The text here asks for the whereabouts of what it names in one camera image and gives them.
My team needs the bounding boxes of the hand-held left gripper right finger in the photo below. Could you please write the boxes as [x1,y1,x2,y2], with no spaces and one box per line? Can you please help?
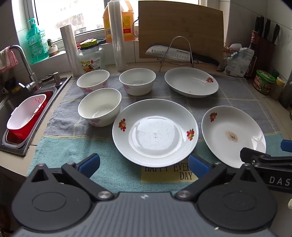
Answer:
[174,154,268,202]

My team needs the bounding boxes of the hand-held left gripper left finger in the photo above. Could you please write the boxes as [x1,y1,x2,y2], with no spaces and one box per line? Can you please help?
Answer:
[27,153,114,202]

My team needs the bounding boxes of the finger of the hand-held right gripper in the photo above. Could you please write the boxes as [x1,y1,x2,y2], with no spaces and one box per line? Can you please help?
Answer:
[240,147,292,194]
[281,139,292,152]

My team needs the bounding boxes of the white floral plate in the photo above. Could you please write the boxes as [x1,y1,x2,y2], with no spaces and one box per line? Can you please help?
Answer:
[112,99,199,167]
[201,105,267,168]
[164,67,219,98]

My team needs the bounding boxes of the white bowl pink flowers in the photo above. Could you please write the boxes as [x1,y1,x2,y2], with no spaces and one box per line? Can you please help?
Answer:
[76,69,110,96]
[119,68,156,96]
[78,88,122,127]

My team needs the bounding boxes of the grey and teal dish towel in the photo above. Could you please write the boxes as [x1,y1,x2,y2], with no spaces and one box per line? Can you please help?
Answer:
[27,71,287,189]

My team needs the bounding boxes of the yellow lidded jar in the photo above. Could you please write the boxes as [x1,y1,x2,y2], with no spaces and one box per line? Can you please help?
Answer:
[271,77,286,101]

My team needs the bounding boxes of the green lidded red tub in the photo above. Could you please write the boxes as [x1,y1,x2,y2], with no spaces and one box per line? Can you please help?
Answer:
[253,69,276,95]

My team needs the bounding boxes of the red plastic basin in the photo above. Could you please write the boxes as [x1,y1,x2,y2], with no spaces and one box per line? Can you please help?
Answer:
[6,90,57,147]

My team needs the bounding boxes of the steel sink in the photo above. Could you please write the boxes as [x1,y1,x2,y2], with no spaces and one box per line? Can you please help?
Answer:
[0,75,72,157]

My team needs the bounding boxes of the white strainer basket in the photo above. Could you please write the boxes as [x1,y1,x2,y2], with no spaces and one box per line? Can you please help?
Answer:
[6,94,47,140]

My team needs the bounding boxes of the steel soap dispenser pump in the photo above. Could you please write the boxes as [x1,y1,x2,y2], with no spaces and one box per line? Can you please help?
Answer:
[53,72,64,88]

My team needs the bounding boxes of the dark red knife block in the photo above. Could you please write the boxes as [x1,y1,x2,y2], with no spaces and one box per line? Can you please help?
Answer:
[252,31,277,78]

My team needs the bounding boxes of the white printed bag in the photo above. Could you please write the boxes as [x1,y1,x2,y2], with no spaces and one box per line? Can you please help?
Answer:
[223,47,255,77]

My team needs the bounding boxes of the glass jar yellow green lid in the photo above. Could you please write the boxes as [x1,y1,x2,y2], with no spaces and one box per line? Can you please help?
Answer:
[79,39,106,72]

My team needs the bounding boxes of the red and white bag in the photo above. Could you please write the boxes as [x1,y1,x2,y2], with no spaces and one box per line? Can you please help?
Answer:
[223,43,243,61]

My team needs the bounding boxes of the dark soy sauce bottle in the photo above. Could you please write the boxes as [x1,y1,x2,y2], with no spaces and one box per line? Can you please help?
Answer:
[245,30,260,78]

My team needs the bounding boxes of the short white plastic bag roll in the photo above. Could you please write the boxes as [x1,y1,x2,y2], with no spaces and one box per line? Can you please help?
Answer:
[60,25,85,77]

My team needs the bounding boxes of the small potted plant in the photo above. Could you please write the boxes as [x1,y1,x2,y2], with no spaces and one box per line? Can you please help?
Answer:
[46,39,60,57]

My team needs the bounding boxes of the steel faucet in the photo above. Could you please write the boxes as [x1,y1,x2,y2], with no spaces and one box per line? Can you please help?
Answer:
[9,45,43,92]

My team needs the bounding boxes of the green dish soap bottle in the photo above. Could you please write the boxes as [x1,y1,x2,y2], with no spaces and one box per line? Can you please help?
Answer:
[26,18,49,65]

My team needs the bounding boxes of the tall clear plastic wrap roll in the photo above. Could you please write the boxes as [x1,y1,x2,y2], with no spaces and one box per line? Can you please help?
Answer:
[108,0,126,72]

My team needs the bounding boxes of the pink cloth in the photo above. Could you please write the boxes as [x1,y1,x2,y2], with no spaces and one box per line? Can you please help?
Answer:
[0,46,19,73]

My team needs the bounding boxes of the orange oil bottle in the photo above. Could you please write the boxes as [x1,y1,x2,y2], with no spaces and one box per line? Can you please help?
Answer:
[103,0,135,43]

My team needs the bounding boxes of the bamboo cutting board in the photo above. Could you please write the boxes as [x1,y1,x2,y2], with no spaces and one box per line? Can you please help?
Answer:
[138,0,224,66]

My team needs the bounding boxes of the window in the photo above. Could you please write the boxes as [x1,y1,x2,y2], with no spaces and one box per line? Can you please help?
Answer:
[32,0,139,37]

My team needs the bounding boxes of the black handled kitchen knife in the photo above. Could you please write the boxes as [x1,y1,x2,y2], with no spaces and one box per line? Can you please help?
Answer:
[145,45,220,66]

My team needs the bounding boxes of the metal wire rack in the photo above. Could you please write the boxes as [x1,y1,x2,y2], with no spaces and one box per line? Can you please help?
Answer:
[158,36,197,71]

